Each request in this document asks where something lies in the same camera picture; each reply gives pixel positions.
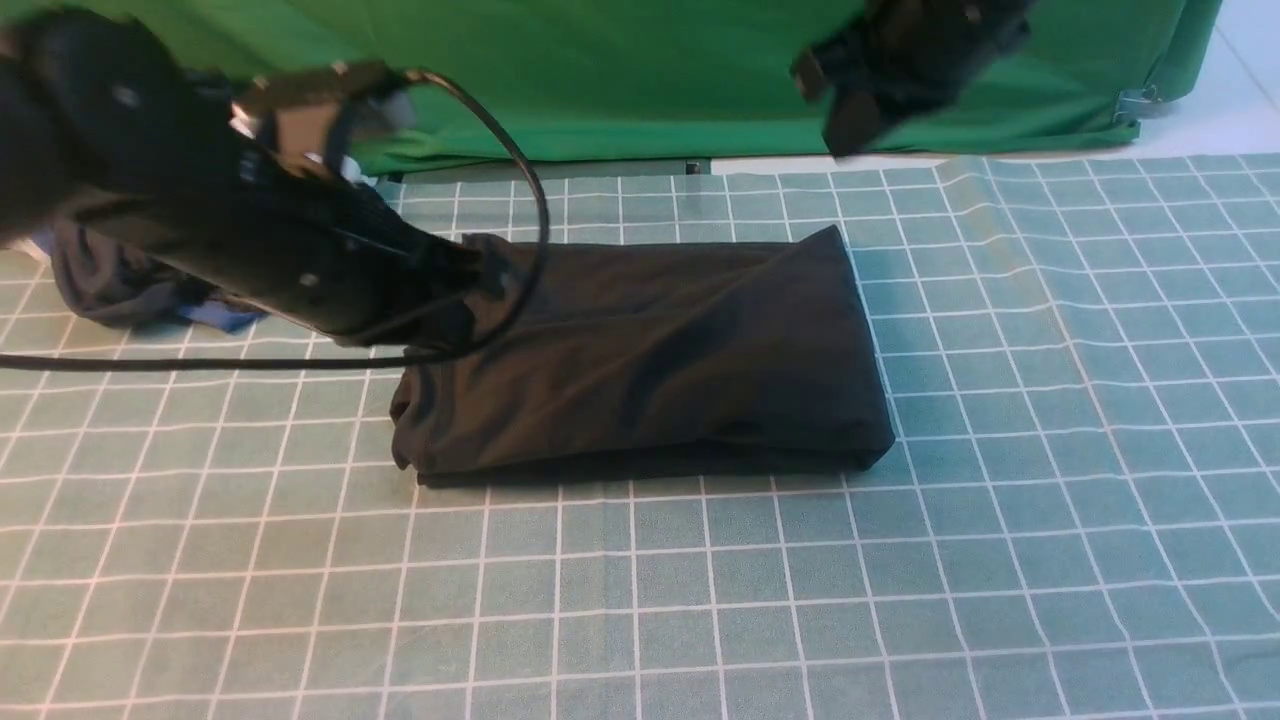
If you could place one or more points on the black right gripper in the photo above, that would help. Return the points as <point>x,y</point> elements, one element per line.
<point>898,61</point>

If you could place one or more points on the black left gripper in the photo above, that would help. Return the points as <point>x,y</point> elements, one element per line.
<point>318,251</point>

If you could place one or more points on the dark gray long-sleeve shirt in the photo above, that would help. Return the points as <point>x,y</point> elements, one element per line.
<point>660,360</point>

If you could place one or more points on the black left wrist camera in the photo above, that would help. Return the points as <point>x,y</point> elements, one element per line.
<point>312,118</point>

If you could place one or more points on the metal binder clip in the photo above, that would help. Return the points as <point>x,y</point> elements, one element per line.
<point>1134,106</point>

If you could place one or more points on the green backdrop cloth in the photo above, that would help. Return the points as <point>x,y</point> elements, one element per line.
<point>640,80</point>

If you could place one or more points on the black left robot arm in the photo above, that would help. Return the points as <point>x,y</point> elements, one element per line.
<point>94,103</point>

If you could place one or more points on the dark gray crumpled garment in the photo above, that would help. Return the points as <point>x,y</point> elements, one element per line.
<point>110,284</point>

